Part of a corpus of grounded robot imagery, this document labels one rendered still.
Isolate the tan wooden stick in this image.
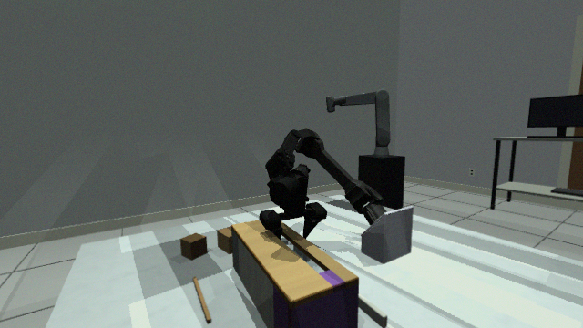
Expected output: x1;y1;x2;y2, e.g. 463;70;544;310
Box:
192;277;211;323

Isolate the brown cardboard box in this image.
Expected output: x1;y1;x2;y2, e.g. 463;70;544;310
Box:
180;233;207;261

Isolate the tan block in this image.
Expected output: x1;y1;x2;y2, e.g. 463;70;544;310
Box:
217;227;232;255

